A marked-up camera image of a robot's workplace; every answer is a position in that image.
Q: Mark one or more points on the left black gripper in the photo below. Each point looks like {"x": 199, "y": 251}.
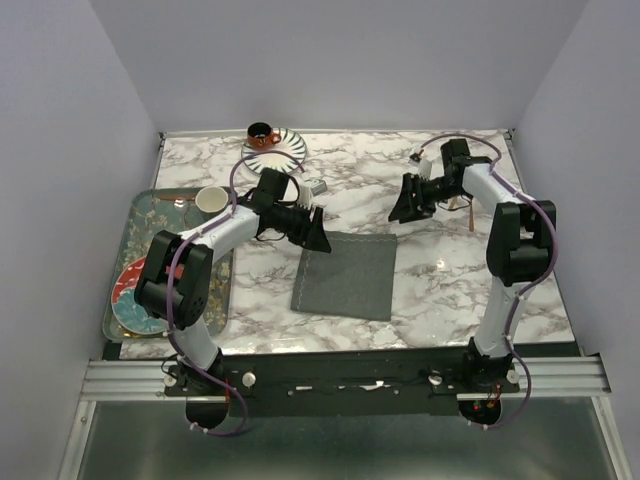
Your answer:
{"x": 311, "y": 236}

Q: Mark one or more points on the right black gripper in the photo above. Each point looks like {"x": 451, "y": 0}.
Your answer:
{"x": 406, "y": 207}

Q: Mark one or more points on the grey cloth napkin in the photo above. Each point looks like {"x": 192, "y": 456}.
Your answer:
{"x": 354, "y": 280}

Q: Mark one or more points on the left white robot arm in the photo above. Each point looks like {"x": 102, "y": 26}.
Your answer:
{"x": 175, "y": 281}

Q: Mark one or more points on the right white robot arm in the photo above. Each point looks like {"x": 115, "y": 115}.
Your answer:
{"x": 521, "y": 251}

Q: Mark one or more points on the copper fork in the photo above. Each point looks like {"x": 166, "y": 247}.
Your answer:
{"x": 471, "y": 222}

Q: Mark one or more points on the white striped saucer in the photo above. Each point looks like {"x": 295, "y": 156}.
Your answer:
{"x": 286, "y": 156}

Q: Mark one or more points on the white and green cup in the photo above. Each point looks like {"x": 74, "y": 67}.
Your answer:
{"x": 212, "y": 199}

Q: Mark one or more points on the red and black cup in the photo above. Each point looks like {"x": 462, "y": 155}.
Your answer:
{"x": 261, "y": 136}

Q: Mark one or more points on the silver spoon on tray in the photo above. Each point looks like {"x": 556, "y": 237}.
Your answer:
{"x": 181, "y": 205}

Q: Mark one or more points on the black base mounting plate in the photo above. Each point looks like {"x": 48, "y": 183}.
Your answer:
{"x": 349, "y": 383}

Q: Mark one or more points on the green floral tray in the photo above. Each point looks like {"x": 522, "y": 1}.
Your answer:
{"x": 150, "y": 212}

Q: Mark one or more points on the red and blue plate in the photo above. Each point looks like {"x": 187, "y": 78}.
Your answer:
{"x": 128, "y": 313}

